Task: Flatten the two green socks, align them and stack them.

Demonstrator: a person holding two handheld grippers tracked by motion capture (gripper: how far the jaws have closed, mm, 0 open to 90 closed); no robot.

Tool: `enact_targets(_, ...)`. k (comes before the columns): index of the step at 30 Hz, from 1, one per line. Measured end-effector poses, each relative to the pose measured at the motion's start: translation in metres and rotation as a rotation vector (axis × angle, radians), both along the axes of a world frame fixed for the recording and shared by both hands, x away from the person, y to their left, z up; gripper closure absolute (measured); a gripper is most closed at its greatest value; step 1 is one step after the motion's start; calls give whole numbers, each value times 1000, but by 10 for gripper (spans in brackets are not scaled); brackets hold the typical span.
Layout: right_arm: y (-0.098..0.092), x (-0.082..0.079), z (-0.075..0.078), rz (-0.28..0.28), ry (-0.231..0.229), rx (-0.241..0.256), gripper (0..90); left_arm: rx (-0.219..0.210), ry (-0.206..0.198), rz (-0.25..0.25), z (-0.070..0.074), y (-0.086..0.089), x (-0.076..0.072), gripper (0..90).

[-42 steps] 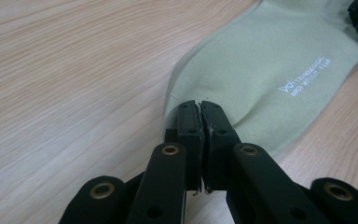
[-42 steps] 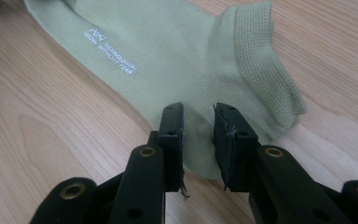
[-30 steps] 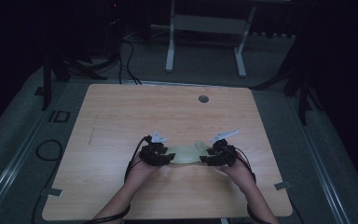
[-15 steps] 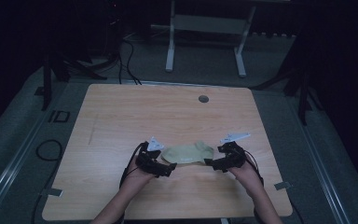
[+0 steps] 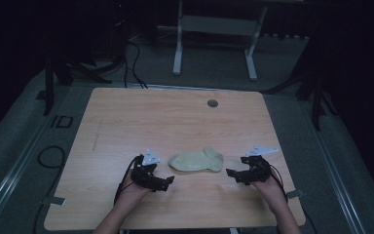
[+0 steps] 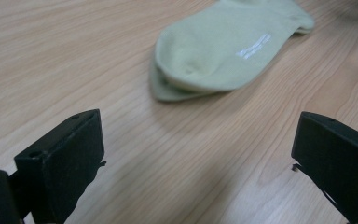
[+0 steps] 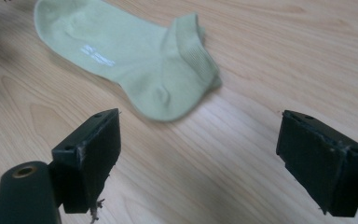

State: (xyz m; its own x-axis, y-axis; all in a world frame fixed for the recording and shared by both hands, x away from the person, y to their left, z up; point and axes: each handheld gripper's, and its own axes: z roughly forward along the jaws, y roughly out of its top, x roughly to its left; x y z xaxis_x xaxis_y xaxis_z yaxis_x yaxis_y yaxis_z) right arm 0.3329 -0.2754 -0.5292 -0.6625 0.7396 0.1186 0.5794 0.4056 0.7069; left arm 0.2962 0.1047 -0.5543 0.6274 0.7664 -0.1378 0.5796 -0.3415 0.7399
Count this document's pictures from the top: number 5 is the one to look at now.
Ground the black looped floor cable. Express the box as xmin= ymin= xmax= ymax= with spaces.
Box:
xmin=37 ymin=144 xmax=67 ymax=170

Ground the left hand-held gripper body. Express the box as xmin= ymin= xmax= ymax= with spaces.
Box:
xmin=131 ymin=148 xmax=162 ymax=192

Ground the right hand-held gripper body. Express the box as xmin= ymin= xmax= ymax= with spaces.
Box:
xmin=243 ymin=145 xmax=280 ymax=185

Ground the white desk frame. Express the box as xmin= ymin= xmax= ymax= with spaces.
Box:
xmin=172 ymin=0 xmax=269 ymax=82

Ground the pale green sock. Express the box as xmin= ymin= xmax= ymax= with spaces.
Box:
xmin=168 ymin=146 xmax=225 ymax=174

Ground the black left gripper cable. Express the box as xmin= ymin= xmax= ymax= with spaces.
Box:
xmin=113 ymin=154 xmax=144 ymax=206

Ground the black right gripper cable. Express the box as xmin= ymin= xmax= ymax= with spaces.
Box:
xmin=268 ymin=163 xmax=289 ymax=200

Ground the metal floor rail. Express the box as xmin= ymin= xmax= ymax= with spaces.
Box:
xmin=299 ymin=94 xmax=368 ymax=234
xmin=0 ymin=85 xmax=66 ymax=234

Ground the person's right hand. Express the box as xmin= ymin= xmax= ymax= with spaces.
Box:
xmin=250 ymin=176 xmax=288 ymax=215

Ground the black metal stand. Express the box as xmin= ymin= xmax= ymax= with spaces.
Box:
xmin=262 ymin=61 xmax=339 ymax=132
xmin=43 ymin=48 xmax=112 ymax=117

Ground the grey tape strip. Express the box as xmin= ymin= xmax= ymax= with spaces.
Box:
xmin=41 ymin=196 xmax=67 ymax=207
xmin=285 ymin=189 xmax=306 ymax=200

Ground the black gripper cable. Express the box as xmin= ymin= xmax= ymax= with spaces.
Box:
xmin=113 ymin=154 xmax=144 ymax=206
xmin=268 ymin=163 xmax=289 ymax=200

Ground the person's left hand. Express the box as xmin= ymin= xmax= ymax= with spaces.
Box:
xmin=114 ymin=169 xmax=153 ymax=210

